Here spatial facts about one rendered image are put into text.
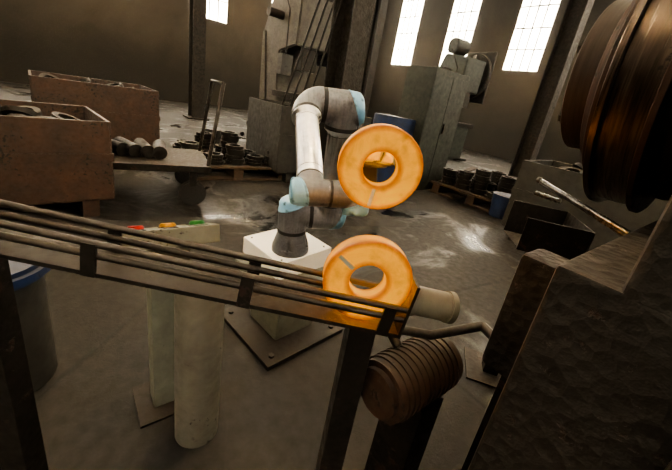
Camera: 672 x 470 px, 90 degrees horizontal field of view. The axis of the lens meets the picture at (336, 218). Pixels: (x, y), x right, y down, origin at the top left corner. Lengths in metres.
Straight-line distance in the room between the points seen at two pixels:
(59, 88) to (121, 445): 3.35
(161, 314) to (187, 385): 0.21
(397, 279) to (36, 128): 2.27
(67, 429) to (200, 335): 0.54
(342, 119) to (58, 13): 11.25
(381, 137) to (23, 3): 11.75
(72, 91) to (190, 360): 3.41
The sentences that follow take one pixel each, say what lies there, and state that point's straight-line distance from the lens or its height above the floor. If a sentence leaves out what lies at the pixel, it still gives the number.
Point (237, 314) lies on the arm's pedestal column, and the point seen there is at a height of 0.02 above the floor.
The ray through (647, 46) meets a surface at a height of 1.13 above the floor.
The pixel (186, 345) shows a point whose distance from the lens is 0.95.
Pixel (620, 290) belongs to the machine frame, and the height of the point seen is 0.87.
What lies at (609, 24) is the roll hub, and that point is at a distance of 0.81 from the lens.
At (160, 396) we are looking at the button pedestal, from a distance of 1.29.
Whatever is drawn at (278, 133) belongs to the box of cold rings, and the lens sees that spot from 3.67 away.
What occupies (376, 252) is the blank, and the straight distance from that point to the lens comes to 0.56.
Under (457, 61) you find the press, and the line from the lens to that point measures 8.84.
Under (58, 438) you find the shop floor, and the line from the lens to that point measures 1.34.
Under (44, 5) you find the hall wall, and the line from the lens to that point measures 12.13.
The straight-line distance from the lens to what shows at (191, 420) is 1.13.
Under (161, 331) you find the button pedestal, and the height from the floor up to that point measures 0.29.
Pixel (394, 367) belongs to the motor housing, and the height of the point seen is 0.53.
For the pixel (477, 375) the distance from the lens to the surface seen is 1.65.
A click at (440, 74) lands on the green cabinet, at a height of 1.43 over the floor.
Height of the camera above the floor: 1.00
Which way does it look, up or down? 20 degrees down
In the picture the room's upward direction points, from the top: 10 degrees clockwise
